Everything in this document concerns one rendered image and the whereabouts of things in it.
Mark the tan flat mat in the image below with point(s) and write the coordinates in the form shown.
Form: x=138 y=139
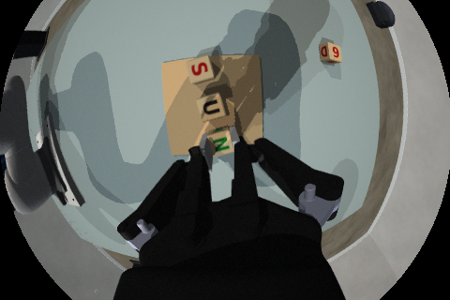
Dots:
x=238 y=80

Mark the tan wooden block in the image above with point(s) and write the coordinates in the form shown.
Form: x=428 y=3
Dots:
x=211 y=107
x=330 y=53
x=200 y=70
x=220 y=141

